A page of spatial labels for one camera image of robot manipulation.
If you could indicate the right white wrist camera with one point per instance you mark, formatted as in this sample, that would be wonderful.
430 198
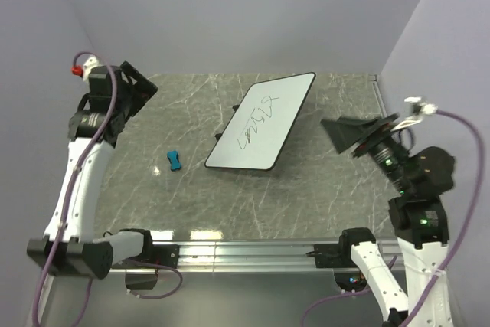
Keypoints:
418 108

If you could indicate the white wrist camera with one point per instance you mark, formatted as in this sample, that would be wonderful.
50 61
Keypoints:
418 108
84 70

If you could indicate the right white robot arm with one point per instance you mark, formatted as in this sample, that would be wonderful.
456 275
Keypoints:
416 214

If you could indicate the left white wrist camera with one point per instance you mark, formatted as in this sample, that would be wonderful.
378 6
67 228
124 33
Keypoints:
84 70

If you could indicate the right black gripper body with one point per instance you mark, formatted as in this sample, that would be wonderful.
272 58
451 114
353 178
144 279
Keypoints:
380 135

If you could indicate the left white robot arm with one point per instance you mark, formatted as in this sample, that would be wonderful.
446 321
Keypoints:
69 246

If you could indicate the white whiteboard black frame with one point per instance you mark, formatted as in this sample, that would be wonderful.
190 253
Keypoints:
257 132

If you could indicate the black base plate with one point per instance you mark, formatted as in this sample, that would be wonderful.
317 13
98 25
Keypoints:
165 255
328 256

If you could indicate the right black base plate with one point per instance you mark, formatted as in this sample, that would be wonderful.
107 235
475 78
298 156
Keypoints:
328 256

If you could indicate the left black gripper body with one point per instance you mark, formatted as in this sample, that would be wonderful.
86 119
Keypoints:
130 103

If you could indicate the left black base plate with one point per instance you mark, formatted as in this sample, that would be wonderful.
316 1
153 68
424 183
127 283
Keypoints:
165 255

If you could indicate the blue whiteboard eraser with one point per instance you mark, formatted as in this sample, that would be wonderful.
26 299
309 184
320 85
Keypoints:
174 161

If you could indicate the aluminium mounting rail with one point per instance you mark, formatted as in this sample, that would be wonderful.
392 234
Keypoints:
254 256

